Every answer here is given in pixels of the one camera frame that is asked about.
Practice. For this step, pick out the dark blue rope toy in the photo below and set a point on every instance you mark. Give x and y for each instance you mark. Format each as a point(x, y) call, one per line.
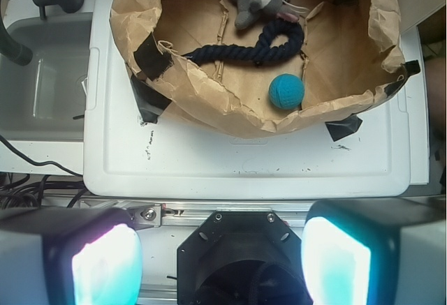
point(279, 41)

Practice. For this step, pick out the black tape piece front right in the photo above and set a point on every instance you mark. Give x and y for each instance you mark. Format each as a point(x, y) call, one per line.
point(343, 128)

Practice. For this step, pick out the grey plastic sink basin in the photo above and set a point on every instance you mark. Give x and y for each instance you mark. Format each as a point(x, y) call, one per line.
point(45, 100)

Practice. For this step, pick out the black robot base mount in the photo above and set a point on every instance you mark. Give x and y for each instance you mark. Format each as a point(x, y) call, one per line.
point(241, 257)

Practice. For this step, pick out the white plastic tray lid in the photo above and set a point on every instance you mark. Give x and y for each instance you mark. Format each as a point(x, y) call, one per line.
point(126, 157)

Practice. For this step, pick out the crumpled brown paper bag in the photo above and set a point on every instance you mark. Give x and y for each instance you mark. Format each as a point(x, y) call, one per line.
point(259, 68)

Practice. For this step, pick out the blue textured ball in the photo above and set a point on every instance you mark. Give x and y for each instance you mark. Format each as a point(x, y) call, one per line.
point(286, 91)

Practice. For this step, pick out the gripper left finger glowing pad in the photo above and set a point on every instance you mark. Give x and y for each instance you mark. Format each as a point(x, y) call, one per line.
point(60, 255)

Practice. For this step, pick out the grey plush donkey toy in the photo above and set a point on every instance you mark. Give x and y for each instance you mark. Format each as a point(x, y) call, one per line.
point(250, 11)

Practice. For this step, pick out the black tape piece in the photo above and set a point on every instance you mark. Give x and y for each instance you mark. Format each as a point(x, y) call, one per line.
point(343, 128)
point(151, 104)

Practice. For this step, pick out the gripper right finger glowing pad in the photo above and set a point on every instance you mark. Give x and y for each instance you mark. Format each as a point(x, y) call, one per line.
point(375, 251)

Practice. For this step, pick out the black tape piece front left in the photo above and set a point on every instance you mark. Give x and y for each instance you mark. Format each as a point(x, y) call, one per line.
point(151, 104)

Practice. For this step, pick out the aluminium frame rail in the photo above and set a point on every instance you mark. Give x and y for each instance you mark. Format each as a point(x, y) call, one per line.
point(192, 213)

